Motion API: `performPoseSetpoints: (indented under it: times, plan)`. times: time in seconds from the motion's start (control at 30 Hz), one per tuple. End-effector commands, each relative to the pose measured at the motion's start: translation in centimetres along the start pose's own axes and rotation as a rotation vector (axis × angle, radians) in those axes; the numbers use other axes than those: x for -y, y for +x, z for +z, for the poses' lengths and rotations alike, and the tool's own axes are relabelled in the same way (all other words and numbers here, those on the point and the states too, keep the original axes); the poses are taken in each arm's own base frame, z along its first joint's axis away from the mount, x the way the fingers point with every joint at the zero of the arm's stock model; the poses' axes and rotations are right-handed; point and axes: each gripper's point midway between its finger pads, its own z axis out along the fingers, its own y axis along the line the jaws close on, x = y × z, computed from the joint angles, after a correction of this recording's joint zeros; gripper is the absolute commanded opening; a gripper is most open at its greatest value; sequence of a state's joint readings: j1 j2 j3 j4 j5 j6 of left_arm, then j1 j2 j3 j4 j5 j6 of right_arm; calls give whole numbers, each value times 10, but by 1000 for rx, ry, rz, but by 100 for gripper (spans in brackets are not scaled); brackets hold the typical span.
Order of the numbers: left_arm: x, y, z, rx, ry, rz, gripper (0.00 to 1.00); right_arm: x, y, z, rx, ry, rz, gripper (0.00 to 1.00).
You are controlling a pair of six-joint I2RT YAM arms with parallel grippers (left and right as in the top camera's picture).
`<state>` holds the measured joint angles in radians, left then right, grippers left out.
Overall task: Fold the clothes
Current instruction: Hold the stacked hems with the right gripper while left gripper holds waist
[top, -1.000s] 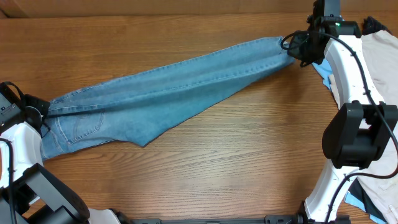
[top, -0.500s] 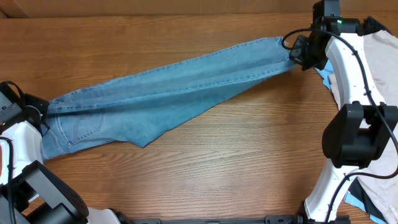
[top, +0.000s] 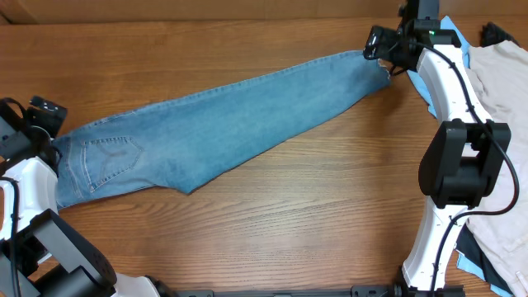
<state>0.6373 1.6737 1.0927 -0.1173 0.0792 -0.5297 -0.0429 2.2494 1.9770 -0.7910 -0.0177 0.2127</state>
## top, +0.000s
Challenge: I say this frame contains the light blue denim jeans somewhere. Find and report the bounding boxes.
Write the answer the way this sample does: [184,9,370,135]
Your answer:
[54,51,389,208]

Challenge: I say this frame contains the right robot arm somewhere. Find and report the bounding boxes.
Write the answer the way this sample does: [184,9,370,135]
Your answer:
[351,0,512,296]

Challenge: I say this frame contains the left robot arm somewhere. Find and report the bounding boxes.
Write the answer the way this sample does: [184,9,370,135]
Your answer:
[1,97,174,297]

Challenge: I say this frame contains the light blue shirt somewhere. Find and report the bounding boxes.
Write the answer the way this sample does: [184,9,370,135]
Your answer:
[406,15,474,120]

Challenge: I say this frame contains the dark garment at top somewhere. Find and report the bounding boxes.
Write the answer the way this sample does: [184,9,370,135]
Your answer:
[479,21,519,47]

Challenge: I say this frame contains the beige garment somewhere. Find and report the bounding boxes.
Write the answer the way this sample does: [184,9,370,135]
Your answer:
[465,40,528,297]

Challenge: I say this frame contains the black garment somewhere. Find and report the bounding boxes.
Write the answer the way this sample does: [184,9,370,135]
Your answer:
[455,226,512,296]

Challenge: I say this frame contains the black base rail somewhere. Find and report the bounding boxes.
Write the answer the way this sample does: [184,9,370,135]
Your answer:
[172,284,465,297]

